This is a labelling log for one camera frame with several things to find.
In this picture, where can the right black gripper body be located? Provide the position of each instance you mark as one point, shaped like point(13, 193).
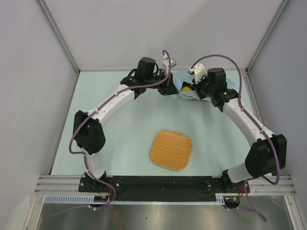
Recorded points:
point(203, 89)

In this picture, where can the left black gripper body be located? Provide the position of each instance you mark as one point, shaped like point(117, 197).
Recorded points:
point(163, 87)

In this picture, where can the blue plastic bag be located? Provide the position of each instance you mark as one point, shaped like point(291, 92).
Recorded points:
point(185, 79)

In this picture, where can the woven bamboo tray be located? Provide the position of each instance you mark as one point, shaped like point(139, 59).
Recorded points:
point(171, 150)

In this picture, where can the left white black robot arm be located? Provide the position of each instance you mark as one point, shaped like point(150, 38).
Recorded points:
point(88, 126)

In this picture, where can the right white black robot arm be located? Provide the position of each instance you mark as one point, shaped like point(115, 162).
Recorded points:
point(267, 152)

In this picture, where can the yellow fake lemon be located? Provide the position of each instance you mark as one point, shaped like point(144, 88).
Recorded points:
point(186, 89)

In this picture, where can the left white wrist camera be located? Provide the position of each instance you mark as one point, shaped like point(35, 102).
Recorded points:
point(168, 64)

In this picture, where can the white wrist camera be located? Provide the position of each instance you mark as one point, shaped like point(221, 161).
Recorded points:
point(198, 71)
point(168, 64)

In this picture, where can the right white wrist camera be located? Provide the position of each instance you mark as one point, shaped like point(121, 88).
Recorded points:
point(198, 71)

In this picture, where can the right slotted cable duct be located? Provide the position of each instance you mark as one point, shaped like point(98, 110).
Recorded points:
point(229, 199)

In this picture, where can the slotted cable duct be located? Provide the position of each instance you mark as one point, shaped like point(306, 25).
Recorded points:
point(76, 199)
point(229, 199)

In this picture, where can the aluminium frame rail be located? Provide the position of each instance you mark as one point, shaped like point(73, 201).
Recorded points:
point(69, 184)

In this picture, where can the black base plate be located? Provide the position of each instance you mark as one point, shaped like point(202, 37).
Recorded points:
point(171, 188)

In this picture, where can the left slotted cable duct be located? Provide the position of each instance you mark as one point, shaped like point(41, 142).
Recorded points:
point(76, 199)

